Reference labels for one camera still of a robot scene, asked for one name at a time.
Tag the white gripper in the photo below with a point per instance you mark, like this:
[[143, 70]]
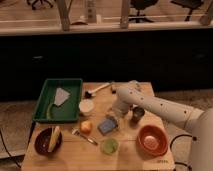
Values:
[[120, 108]]

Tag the blue sponge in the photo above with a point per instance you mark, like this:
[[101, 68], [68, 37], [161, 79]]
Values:
[[108, 125]]

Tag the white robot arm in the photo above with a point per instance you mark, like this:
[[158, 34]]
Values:
[[197, 122]]

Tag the dark metal cup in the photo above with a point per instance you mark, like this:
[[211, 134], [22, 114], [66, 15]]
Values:
[[138, 113]]

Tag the dish brush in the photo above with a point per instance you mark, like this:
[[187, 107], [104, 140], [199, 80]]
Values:
[[91, 93]]

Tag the white round container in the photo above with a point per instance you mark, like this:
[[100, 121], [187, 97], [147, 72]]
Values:
[[86, 106]]

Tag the orange fruit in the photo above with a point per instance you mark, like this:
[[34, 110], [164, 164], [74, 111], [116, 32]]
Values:
[[86, 126]]

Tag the green cup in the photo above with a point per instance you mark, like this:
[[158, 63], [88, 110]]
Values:
[[109, 146]]

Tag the orange bowl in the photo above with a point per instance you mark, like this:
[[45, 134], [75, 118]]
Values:
[[159, 134]]

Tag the white egg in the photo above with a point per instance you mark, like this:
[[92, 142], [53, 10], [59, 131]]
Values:
[[150, 142]]

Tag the metal fork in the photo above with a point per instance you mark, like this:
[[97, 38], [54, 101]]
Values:
[[77, 133]]

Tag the green plastic tray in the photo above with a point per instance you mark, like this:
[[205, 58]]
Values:
[[69, 110]]

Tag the grey cloth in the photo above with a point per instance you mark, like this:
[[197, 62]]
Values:
[[61, 96]]

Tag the green banana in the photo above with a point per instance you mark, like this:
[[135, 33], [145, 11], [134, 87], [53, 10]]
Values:
[[49, 114]]

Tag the dark brown bowl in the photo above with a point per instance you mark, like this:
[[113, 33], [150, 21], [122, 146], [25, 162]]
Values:
[[42, 141]]

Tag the office chair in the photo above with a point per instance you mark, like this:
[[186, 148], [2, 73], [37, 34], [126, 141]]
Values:
[[190, 4], [34, 4], [141, 5]]

